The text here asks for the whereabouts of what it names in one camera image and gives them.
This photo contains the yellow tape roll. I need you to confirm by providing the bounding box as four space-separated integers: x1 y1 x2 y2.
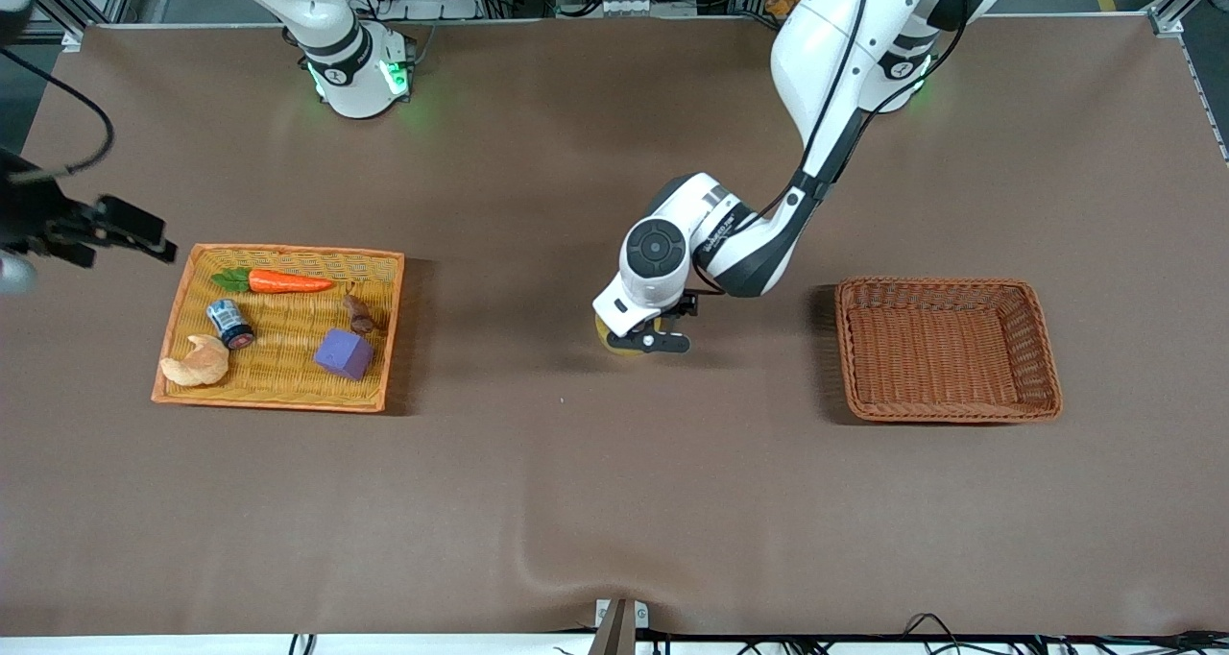
595 311 665 357

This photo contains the small blue white can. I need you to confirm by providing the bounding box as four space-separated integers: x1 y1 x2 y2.
205 298 256 352

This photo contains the toy croissant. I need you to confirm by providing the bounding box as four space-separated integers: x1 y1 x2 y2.
158 334 231 388

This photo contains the orange toy carrot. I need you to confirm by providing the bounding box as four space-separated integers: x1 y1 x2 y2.
210 267 336 296

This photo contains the brown table cover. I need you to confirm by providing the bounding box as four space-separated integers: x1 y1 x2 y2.
0 16 1229 637

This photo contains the small brown toy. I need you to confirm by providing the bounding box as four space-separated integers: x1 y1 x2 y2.
342 290 377 337

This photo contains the purple foam cube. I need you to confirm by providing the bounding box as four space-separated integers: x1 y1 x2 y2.
314 327 375 382

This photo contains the yellow woven tray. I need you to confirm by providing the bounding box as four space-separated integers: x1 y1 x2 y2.
151 242 406 414

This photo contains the brown wicker basket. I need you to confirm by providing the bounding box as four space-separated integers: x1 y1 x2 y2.
833 278 1064 424

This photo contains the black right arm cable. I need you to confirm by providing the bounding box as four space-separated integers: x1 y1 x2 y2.
0 48 115 183

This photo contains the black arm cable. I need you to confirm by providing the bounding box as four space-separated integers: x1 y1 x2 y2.
691 0 973 296
0 48 115 183

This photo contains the aluminium frame profile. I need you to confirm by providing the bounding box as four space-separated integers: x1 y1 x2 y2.
1143 0 1229 161
19 0 145 46

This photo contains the metal clamp bracket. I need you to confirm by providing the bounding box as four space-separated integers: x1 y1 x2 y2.
594 597 650 655

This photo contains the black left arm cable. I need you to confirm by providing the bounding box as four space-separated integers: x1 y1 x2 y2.
691 0 973 296

